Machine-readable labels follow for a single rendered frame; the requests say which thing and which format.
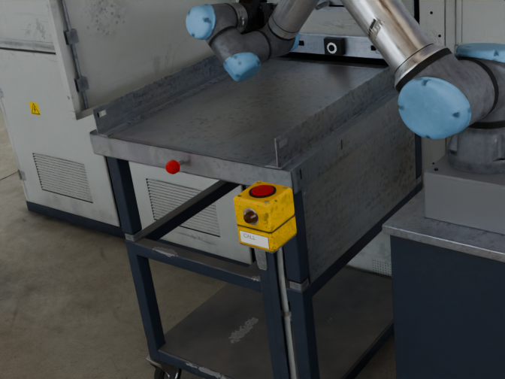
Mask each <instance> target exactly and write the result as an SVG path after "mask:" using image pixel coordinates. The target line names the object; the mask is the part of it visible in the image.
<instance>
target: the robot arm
mask: <svg viewBox="0 0 505 379"><path fill-rule="evenodd" d="M259 1H260V0H239V2H229V3H222V4H213V5H209V4H204V5H199V6H196V7H193V8H192V9H191V10H190V11H189V12H188V14H187V17H186V28H187V30H188V32H189V34H190V35H191V36H192V37H193V38H196V39H201V40H205V41H206V42H207V44H208V45H209V47H210V48H211V49H212V51H213V52H214V53H215V54H216V56H217V58H218V59H219V61H220V62H221V63H222V65H223V68H224V69H225V70H226V71H227V72H228V73H229V74H230V75H231V77H232V78H233V80H235V81H237V82H242V81H245V80H247V79H248V78H250V77H252V76H253V75H254V74H255V73H257V71H258V70H259V69H260V68H261V63H262V62H265V61H267V60H269V59H273V58H275V57H278V56H283V55H286V54H287V53H289V52H291V51H293V50H294V49H295V48H296V47H297V46H298V44H299V38H300V35H299V31H300V29H301V27H302V26H303V25H304V23H305V22H306V20H307V18H308V17H309V16H310V14H311V13H312V11H313V9H314V8H315V6H316V5H317V4H318V2H319V0H280V2H277V3H273V2H259ZM340 1H341V2H342V4H343V5H344V7H345V8H346V9H347V10H348V12H349V13H350V14H351V16H352V17H353V19H354V20H355V21H356V22H357V24H358V25H359V26H360V28H361V29H362V31H363V32H364V33H365V34H366V36H367V37H368V38H369V40H370V41H371V43H372V44H373V45H374V46H375V48H376V49H377V50H378V52H379V53H380V55H381V56H382V57H383V58H384V60H385V61H386V62H387V64H388V65H389V67H390V68H391V69H392V70H393V72H394V73H395V89H396V90H397V91H398V93H399V96H398V105H400V108H399V109H398V110H399V113H400V115H401V118H402V120H403V121H404V123H405V124H406V125H407V127H408V128H409V129H410V130H412V131H413V132H415V133H416V134H417V135H419V136H421V137H423V138H430V139H434V140H437V139H443V138H447V137H449V136H450V135H451V136H452V137H451V138H450V141H449V145H448V147H447V162H448V163H449V164H450V165H451V166H452V167H453V168H456V169H458V170H460V171H464V172H468V173H472V174H501V173H505V44H497V43H469V44H462V45H459V46H458V47H457V48H456V51H455V55H453V53H452V52H451V51H450V49H449V48H448V47H446V46H438V45H435V44H434V43H433V42H432V40H431V39H430V38H429V37H428V36H427V34H426V33H425V31H424V30H423V29H422V27H421V26H420V25H419V24H418V23H417V21H416V20H415V19H414V17H413V16H412V14H411V13H410V12H409V11H408V10H407V8H406V7H405V6H404V4H403V3H402V2H401V0H340Z"/></svg>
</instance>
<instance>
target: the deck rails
mask: <svg viewBox="0 0 505 379"><path fill-rule="evenodd" d="M230 76H231V75H230V74H229V73H228V72H227V71H226V70H225V69H224V68H223V65H222V63H221V62H220V61H219V59H218V58H217V56H216V54H214V55H212V56H209V57H207V58H206V59H202V60H201V61H199V62H196V63H194V64H192V65H190V66H187V67H185V68H183V69H180V70H179V71H176V72H174V73H172V74H169V75H168V76H165V77H163V78H161V79H158V80H156V81H154V82H152V83H149V84H147V85H146V86H142V87H141V88H139V89H136V90H134V91H132V92H129V93H127V94H125V95H123V96H120V97H119V98H117V99H114V100H112V101H110V102H108V103H105V104H103V105H101V106H98V107H97V108H94V109H92V112H93V116H94V120H95V126H96V129H97V133H96V135H100V136H105V137H108V136H110V135H112V134H114V133H116V132H118V131H120V130H122V129H124V128H126V127H128V126H130V125H132V124H135V123H137V122H139V121H141V120H143V119H145V118H147V117H149V116H151V115H153V114H155V113H157V112H159V111H161V110H163V109H165V108H167V107H169V106H171V105H173V104H175V103H177V102H179V101H181V100H183V99H185V98H187V97H189V96H191V95H194V94H196V93H197V92H200V91H202V90H203V89H206V88H208V87H209V86H212V85H214V84H215V83H218V82H220V81H221V80H224V79H226V78H227V77H230ZM395 90H396V89H395V73H394V72H393V70H392V69H391V68H390V67H387V68H385V69H383V70H382V71H380V72H379V73H377V74H375V75H374V76H373V77H371V78H369V79H368V80H366V81H365V82H363V83H361V84H359V85H358V86H357V87H355V88H354V89H351V90H350V91H349V92H347V93H345V94H344V95H342V96H341V97H340V98H338V99H336V100H334V101H333V102H331V103H330V104H328V105H326V106H325V107H323V108H322V109H320V110H319V111H317V112H316V113H314V114H312V115H310V116H309V117H308V118H306V119H305V120H302V121H301V122H300V123H298V124H296V125H295V126H293V127H292V128H290V129H288V130H287V131H285V132H284V133H282V134H281V135H279V136H277V137H276V138H275V139H274V143H275V150H276V157H277V158H275V159H273V160H272V161H270V162H269V163H268V164H266V165H265V167H269V168H276V169H282V168H284V167H285V166H287V165H288V164H289V163H291V162H292V161H294V160H295V159H297V158H298V157H299V156H301V155H303V154H304V153H306V152H307V151H308V150H310V149H311V148H313V147H314V146H316V145H317V144H318V143H320V142H321V141H323V140H325V139H326V138H327V137H328V136H330V135H332V134H333V133H335V132H336V131H337V130H338V129H340V128H342V127H343V126H345V125H346V124H347V123H349V122H350V121H352V120H354V119H355V118H356V117H358V116H359V115H360V114H362V113H364V112H365V111H366V110H368V109H369V108H371V107H372V106H374V105H375V104H376V103H378V102H380V101H381V100H382V99H384V98H385V97H386V96H388V95H390V94H391V93H393V92H394V91H395ZM103 110H105V113H106V114H105V115H104V116H101V117H98V115H97V113H98V112H100V111H103ZM284 139H286V144H285V145H283V146H282V147H280V146H279V143H280V142H281V141H282V140H284Z"/></svg>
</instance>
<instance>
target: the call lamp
mask: <svg viewBox="0 0 505 379"><path fill-rule="evenodd" d="M243 219H244V221H245V222H246V223H248V224H251V225H256V224H257V223H258V222H259V216H258V214H257V212H256V211H255V210H254V209H253V208H246V209H245V210H244V211H243Z"/></svg>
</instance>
